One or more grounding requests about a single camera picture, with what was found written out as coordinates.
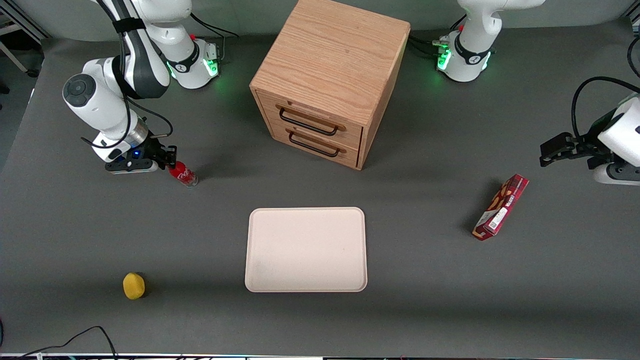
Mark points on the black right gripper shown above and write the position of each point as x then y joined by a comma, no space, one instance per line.
151,150

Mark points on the yellow toy mango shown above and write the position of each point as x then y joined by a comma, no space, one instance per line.
134,286

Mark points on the aluminium frame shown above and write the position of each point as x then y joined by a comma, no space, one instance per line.
25,26

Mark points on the red snack box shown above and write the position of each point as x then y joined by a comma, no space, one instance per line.
500,207

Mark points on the small red coke bottle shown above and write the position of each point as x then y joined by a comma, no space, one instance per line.
184,175

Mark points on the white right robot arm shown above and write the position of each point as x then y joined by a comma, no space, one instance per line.
95,110

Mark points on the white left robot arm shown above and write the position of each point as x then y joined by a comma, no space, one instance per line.
470,45

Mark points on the wooden drawer cabinet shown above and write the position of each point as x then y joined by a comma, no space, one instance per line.
330,55

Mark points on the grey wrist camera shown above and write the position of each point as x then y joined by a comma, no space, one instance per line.
620,175
132,168

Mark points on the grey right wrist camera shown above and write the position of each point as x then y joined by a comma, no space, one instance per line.
132,168

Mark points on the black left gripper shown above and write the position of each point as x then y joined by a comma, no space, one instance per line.
588,146

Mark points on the wooden drawer front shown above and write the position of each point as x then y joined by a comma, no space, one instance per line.
350,156
350,135

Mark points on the cream rectangular plastic tray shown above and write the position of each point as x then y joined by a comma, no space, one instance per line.
306,250

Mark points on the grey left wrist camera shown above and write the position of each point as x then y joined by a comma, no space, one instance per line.
620,175

